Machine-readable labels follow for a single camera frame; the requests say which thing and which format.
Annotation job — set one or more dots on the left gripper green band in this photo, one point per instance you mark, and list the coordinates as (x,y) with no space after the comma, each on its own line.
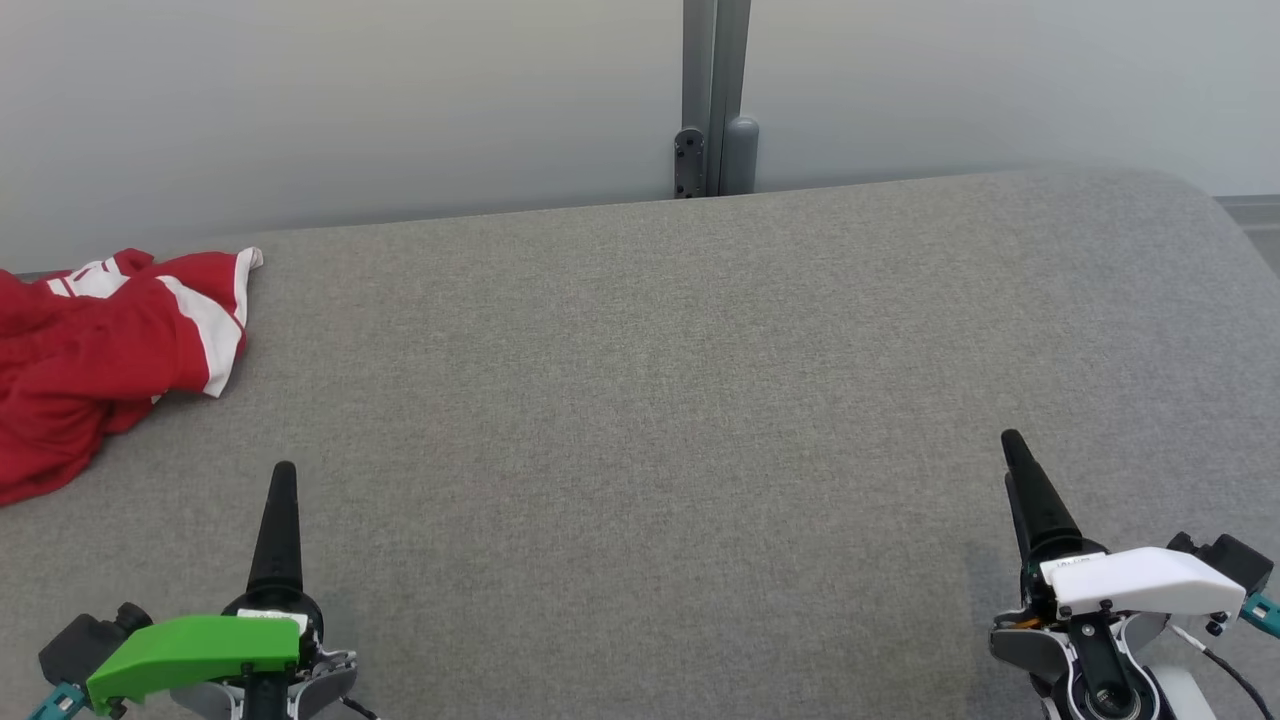
(190,650)

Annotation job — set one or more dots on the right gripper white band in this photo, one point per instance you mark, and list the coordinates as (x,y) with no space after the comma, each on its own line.
(1140,582)

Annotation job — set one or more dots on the red white Bulls jersey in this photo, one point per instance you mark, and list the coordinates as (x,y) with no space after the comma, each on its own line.
(40,430)

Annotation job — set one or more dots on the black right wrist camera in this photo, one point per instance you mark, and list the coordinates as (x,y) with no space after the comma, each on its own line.
(1225,560)

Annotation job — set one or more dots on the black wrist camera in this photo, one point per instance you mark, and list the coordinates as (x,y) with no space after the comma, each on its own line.
(85,640)
(1225,560)

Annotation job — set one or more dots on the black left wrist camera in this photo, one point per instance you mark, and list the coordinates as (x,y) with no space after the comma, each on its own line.
(85,640)

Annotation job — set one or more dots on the grey cylindrical post cap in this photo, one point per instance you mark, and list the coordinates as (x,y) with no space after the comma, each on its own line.
(740,155)

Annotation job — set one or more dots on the black perforated post bracket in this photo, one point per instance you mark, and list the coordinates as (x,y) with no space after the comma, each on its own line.
(689,165)

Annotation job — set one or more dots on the grey metal partition post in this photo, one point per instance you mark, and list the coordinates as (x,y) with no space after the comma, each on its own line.
(715,60)

